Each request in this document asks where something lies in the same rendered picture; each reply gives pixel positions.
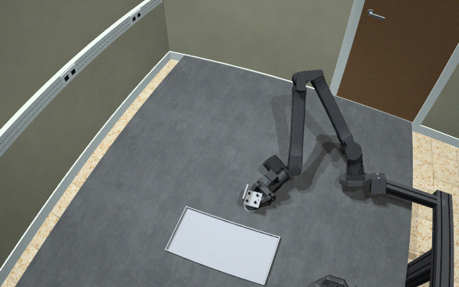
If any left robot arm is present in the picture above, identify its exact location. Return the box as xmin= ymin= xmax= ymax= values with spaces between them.
xmin=320 ymin=279 xmax=345 ymax=287

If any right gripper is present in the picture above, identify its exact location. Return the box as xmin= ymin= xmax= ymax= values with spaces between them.
xmin=251 ymin=180 xmax=276 ymax=208

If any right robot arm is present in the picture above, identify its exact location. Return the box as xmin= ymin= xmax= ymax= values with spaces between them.
xmin=262 ymin=70 xmax=365 ymax=194

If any white l-shaped bracket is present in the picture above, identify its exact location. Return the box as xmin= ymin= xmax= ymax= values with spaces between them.
xmin=242 ymin=185 xmax=262 ymax=209

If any grey cylinder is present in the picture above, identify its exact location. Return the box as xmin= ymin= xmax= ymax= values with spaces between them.
xmin=244 ymin=205 xmax=256 ymax=212

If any white shallow rectangular tray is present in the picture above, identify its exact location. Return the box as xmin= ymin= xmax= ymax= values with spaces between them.
xmin=165 ymin=206 xmax=280 ymax=286

